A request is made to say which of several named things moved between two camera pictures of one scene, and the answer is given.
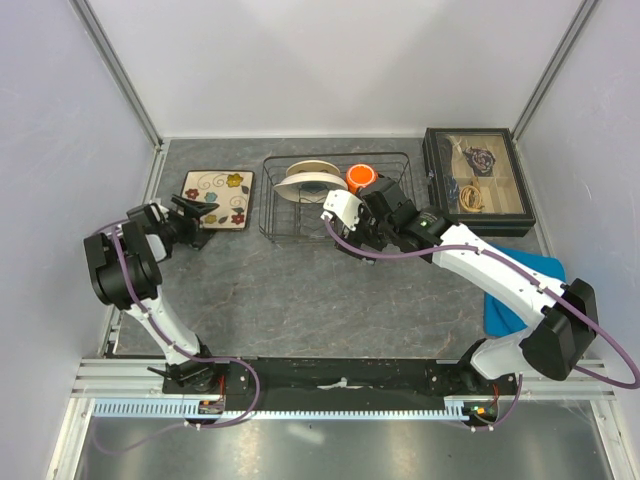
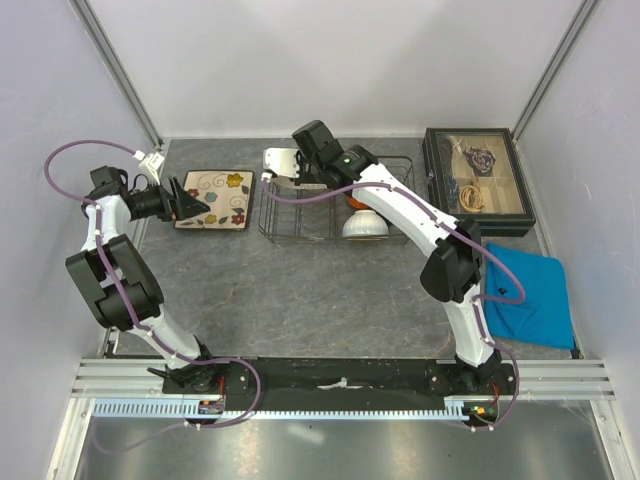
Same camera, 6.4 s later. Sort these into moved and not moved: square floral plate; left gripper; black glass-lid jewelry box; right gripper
Moved: right gripper; left gripper
Not moved: black glass-lid jewelry box; square floral plate
